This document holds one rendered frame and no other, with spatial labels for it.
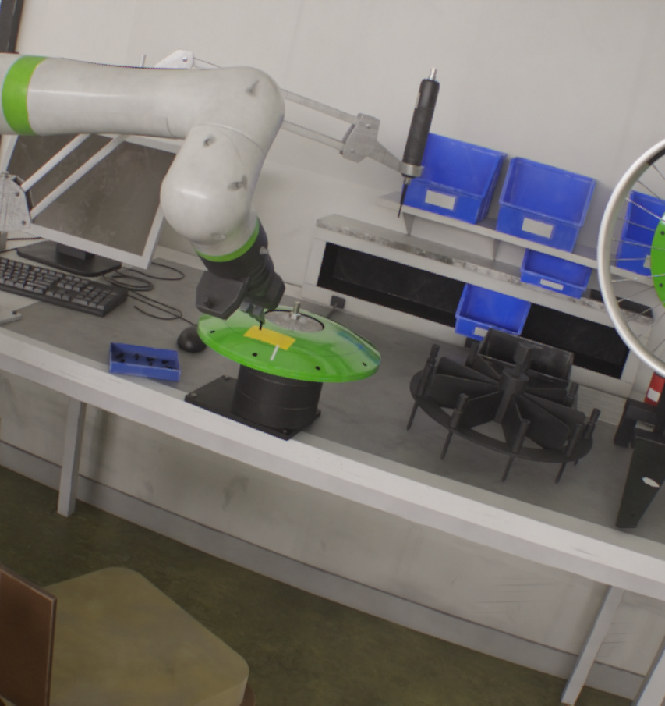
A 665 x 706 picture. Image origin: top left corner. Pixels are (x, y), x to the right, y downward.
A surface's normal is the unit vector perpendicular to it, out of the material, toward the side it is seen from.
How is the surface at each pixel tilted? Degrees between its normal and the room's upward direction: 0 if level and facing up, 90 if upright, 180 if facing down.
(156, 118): 115
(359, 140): 90
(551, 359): 87
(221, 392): 0
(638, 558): 90
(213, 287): 55
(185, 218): 109
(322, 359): 23
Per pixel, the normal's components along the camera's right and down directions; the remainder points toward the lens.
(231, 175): 0.58, -0.20
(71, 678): 0.22, -0.93
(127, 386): -0.30, 0.23
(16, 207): 0.12, 0.33
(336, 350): 0.41, -0.78
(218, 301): -0.15, -0.36
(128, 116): -0.37, 0.61
